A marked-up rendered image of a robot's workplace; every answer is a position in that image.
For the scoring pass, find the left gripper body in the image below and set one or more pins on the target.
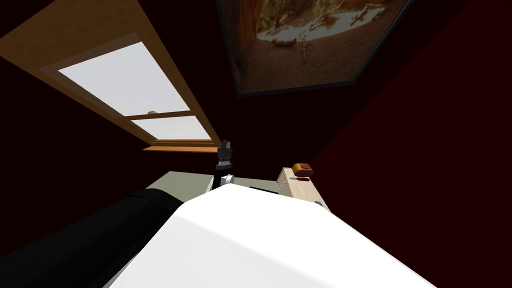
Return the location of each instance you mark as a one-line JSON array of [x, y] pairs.
[[224, 154]]

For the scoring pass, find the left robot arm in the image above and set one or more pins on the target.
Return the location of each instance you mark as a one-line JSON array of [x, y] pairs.
[[88, 236]]

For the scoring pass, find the light wooden dresser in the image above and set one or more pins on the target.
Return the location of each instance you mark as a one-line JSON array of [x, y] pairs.
[[302, 190]]

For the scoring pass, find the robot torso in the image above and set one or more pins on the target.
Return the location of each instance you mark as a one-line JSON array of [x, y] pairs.
[[256, 240]]

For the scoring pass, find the wooden framed window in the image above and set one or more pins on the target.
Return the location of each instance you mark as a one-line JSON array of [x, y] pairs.
[[120, 80]]

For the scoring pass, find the desert landscape wall picture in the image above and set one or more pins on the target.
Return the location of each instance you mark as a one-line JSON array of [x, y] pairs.
[[304, 52]]

